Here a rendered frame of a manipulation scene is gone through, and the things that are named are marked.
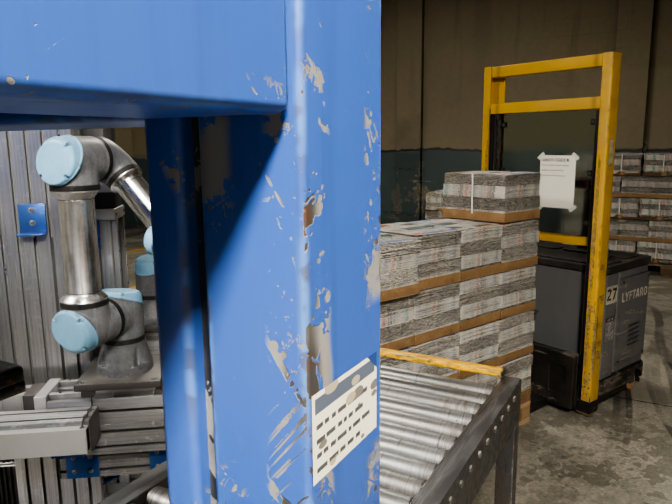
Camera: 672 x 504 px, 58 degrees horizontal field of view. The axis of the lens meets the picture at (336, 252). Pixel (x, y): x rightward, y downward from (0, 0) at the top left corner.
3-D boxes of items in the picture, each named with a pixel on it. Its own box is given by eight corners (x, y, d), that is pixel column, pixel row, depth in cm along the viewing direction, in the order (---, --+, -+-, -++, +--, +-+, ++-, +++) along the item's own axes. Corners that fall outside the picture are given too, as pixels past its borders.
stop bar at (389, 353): (365, 350, 190) (365, 344, 190) (505, 374, 169) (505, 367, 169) (361, 353, 187) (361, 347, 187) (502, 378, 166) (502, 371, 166)
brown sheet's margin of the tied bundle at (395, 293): (340, 297, 240) (340, 286, 240) (393, 286, 258) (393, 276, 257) (366, 305, 228) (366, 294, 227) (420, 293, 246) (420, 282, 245)
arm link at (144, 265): (128, 295, 214) (126, 257, 212) (150, 286, 227) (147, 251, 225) (158, 297, 211) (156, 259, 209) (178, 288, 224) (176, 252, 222)
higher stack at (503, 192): (436, 412, 328) (441, 171, 305) (472, 397, 346) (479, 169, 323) (495, 438, 298) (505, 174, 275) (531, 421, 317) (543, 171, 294)
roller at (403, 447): (275, 414, 153) (268, 403, 150) (456, 459, 130) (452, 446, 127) (266, 431, 150) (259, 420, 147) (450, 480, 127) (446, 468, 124)
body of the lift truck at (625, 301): (491, 373, 382) (496, 248, 367) (541, 354, 415) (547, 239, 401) (597, 410, 328) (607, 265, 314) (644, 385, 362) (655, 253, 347)
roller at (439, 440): (289, 402, 158) (282, 394, 155) (465, 443, 136) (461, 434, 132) (282, 420, 156) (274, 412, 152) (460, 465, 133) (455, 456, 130)
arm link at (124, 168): (97, 156, 169) (208, 290, 165) (68, 157, 158) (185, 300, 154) (121, 127, 165) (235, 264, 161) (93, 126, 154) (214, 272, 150)
